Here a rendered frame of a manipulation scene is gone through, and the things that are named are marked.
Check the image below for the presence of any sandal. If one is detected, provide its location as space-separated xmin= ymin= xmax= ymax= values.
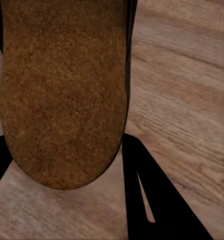
xmin=0 ymin=0 xmax=138 ymax=191

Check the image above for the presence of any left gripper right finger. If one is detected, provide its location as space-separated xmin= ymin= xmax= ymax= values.
xmin=122 ymin=133 xmax=214 ymax=240

